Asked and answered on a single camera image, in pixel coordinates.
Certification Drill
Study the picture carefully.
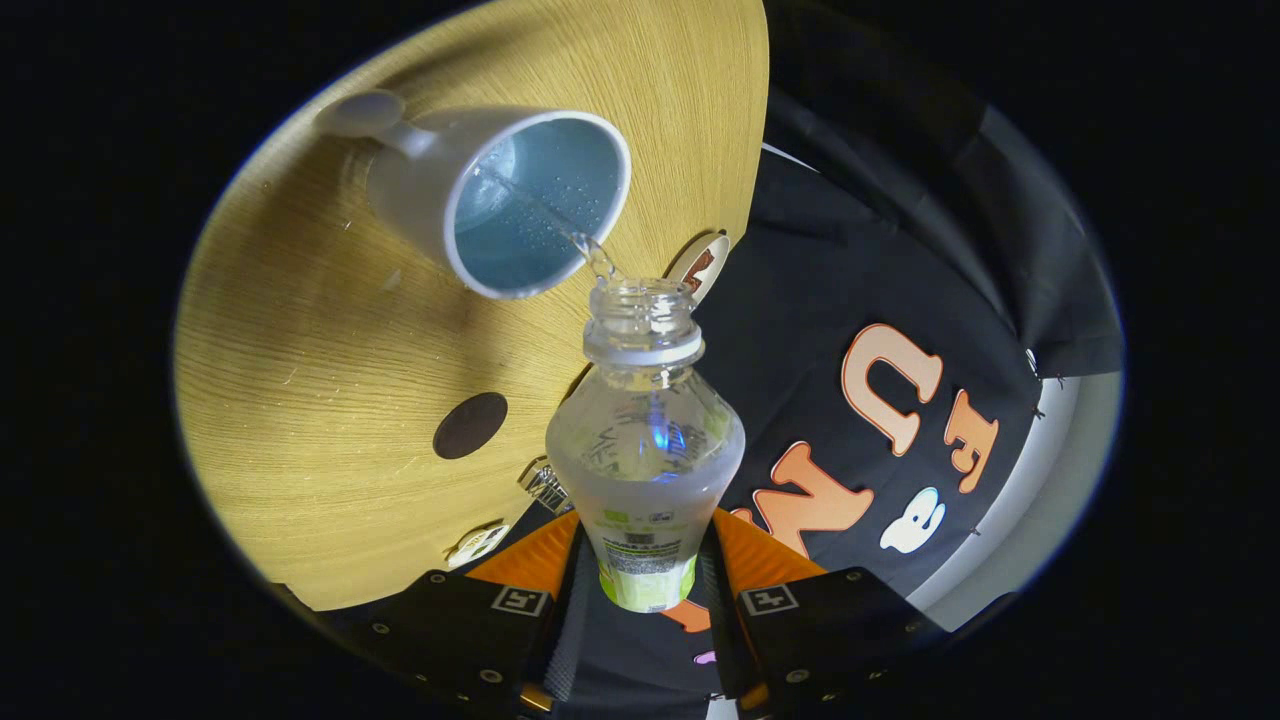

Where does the wooden table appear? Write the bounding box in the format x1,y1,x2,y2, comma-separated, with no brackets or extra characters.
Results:
172,0,771,613

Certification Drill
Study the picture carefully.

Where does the clear plastic juice bottle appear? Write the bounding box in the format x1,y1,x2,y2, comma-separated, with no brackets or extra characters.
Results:
545,275,747,614

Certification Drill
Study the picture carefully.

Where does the white divided dish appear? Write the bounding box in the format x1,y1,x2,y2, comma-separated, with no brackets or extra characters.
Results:
445,520,511,569

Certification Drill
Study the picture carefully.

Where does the white ceramic cup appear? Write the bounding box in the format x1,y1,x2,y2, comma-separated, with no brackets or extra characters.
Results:
316,89,633,301

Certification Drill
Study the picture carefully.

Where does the round white plate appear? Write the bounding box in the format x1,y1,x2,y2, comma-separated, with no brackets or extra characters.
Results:
666,232,731,306

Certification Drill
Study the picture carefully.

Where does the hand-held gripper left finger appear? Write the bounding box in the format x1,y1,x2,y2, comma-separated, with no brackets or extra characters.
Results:
350,507,585,716

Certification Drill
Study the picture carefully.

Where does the dark round coaster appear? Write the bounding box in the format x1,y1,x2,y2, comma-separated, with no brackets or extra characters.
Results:
432,391,509,461

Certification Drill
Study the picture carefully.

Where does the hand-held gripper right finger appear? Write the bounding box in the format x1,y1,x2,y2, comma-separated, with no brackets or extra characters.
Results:
700,507,946,716

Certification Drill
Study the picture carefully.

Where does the metal wire cutlery holder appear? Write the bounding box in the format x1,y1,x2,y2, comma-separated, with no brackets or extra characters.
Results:
518,460,573,516

